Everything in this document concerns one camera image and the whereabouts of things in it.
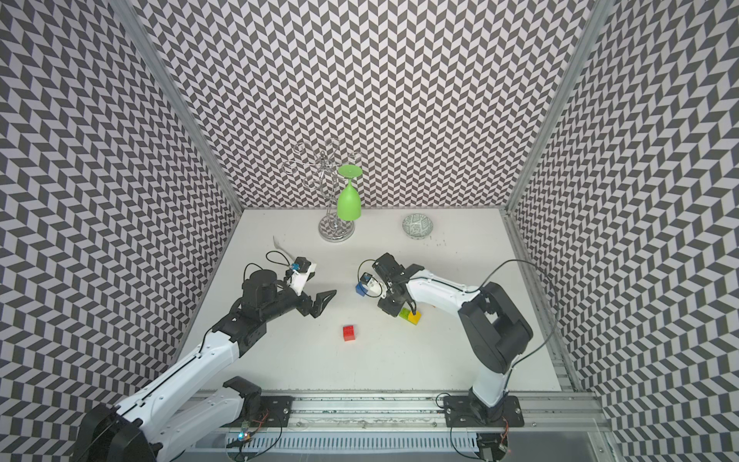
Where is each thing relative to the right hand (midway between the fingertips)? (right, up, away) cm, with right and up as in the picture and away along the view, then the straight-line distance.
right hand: (393, 304), depth 90 cm
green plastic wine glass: (-14, +33, -1) cm, 35 cm away
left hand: (-20, +8, -11) cm, 24 cm away
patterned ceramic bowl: (+10, +25, +22) cm, 35 cm away
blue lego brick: (-11, +4, +5) cm, 13 cm away
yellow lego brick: (+6, -4, -2) cm, 8 cm away
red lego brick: (-13, -7, -7) cm, 16 cm away
